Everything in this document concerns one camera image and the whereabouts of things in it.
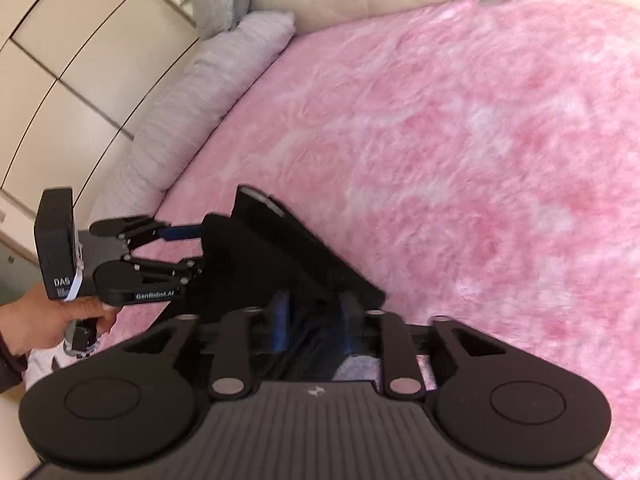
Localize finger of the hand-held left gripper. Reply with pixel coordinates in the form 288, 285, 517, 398
118, 216, 205, 252
120, 255, 206, 287

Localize person's left hand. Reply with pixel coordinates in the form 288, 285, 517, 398
0, 292, 121, 359

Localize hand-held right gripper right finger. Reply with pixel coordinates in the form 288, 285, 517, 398
340, 292, 507, 402

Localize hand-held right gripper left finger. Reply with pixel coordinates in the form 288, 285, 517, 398
123, 291, 292, 402

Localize pink fluffy blanket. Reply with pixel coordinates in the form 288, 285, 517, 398
85, 0, 640, 476

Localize grey striped long pillow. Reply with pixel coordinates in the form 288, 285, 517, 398
89, 10, 297, 225

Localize black pants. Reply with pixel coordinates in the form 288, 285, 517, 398
187, 185, 387, 382

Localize white cloth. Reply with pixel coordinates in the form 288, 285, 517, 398
24, 340, 101, 394

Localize cream wardrobe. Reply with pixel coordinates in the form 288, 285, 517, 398
0, 0, 203, 204

